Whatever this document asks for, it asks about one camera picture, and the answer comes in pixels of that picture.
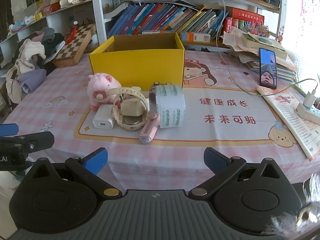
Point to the pink checked printed tablecloth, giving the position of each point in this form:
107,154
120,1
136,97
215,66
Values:
225,140

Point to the yellow cardboard box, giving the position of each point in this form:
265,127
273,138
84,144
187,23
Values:
137,67

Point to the pile of papers and books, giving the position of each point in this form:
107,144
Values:
245,45

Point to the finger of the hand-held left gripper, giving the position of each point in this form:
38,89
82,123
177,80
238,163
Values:
8,129
37,139

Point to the wooden chessboard box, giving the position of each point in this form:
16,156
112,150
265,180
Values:
75,47

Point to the blue-grey toy car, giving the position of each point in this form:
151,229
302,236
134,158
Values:
168,82

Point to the white power strip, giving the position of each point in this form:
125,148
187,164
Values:
310,115

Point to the row of colourful books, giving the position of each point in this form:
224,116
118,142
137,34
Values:
160,17

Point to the pink plush pig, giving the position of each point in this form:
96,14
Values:
100,85

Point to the printed packing tape roll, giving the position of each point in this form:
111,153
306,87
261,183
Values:
170,105

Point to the black smartphone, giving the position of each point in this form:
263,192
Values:
267,65

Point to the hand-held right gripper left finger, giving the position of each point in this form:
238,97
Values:
96,158

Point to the white plug charger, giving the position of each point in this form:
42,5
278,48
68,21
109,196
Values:
309,100

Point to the cream wrist watch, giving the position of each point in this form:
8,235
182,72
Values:
132,107

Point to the wall poster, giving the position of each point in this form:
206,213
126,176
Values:
310,7

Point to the pink utility knife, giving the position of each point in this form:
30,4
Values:
148,132

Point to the orange printed booklet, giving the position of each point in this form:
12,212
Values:
287,120

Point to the row of small colourful boxes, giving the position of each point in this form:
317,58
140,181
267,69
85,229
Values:
42,11

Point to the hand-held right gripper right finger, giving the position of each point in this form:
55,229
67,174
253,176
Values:
215,158

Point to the pile of clothes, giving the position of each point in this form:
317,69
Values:
30,62

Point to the white charger adapter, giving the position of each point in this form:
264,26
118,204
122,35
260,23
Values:
102,120

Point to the red thick dictionary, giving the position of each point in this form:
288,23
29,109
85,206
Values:
246,15

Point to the orange and white carton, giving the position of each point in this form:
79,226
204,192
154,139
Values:
192,37

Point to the red plastic toy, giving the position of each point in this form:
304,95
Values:
72,33

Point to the white shelf unit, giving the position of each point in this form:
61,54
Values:
97,10

